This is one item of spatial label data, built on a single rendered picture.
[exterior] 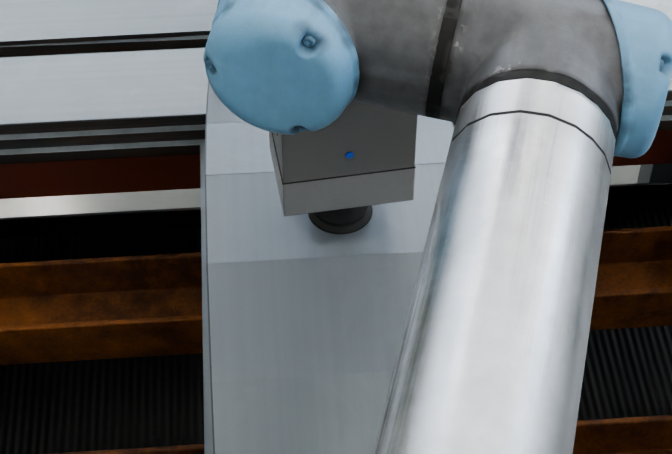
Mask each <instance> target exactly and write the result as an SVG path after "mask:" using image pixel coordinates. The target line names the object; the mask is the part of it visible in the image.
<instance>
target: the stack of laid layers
mask: <svg viewBox="0 0 672 454"><path fill-rule="evenodd" d="M205 121H206V115H195V116H175V117H155V118H136V119H116V120H96V121H77V122H57V123H37V124H18V125H0V164H18V163H37V162H56V161H75V160H94V159H114V158H133V157H152V156H171V155H190V154H200V190H201V258H202V326H203V395H204V454H213V435H212V410H211V386H210V359H209V330H208V302H207V273H206V227H205ZM669 129H672V91H668V92H667V97H666V101H665V105H664V109H663V112H662V116H661V120H660V123H659V126H658V129H657V130H669Z"/></svg>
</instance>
